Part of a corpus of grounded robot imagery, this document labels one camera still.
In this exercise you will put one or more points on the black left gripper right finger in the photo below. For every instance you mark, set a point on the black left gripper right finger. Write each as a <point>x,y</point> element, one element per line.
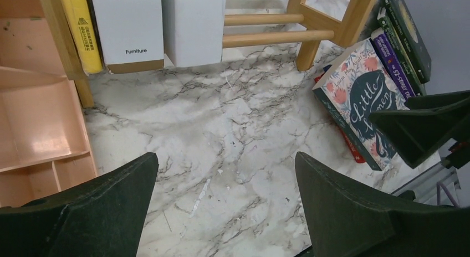
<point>348,218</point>

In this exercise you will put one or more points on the blue Jane Eyre book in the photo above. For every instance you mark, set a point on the blue Jane Eyre book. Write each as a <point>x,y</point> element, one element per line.
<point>355,153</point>

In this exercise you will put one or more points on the Afternoon tea coffee cover book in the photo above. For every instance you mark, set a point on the Afternoon tea coffee cover book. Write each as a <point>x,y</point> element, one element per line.
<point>193,31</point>

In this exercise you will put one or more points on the floral Little Women book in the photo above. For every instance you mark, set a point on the floral Little Women book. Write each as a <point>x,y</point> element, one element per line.
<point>356,85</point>

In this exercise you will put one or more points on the white Furniture Decorate book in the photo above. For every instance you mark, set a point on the white Furniture Decorate book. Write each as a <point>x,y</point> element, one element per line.
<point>131,34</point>

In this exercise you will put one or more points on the green Alice Wonderland book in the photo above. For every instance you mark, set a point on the green Alice Wonderland book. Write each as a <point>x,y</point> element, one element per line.
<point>399,51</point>

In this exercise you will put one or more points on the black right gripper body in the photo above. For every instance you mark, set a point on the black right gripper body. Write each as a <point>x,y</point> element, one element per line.
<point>459,155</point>

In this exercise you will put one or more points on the purple 52-Storey Treehouse book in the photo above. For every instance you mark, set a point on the purple 52-Storey Treehouse book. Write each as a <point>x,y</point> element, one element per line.
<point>390,61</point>

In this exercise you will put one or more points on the wooden book rack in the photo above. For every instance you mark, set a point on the wooden book rack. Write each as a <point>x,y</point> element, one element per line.
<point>319,27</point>

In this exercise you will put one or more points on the thin yellow book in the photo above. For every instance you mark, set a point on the thin yellow book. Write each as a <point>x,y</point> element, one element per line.
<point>80,24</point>

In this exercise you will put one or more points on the orange plastic file organizer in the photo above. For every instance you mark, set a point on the orange plastic file organizer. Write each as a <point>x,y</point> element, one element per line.
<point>44,143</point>

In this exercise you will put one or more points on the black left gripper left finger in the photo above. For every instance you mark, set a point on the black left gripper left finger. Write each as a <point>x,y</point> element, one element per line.
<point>104,216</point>

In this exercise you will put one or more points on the black Moon and Sixpence book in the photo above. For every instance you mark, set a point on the black Moon and Sixpence book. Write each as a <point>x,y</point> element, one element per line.
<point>410,38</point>

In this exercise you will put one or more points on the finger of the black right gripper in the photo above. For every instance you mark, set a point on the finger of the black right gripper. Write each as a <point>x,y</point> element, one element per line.
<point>417,132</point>

